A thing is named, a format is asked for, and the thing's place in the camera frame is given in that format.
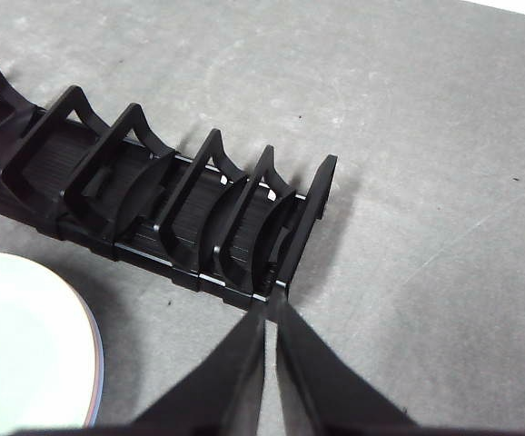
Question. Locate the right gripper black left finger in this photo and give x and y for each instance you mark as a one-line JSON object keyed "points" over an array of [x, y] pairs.
{"points": [[208, 395]]}

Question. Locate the pale green plate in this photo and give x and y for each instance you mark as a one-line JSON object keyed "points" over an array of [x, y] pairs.
{"points": [[22, 345]]}

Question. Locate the black plate rack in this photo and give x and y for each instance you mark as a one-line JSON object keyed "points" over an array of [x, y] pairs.
{"points": [[121, 181]]}

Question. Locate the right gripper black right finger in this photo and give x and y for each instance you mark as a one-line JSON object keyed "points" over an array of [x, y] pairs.
{"points": [[326, 390]]}

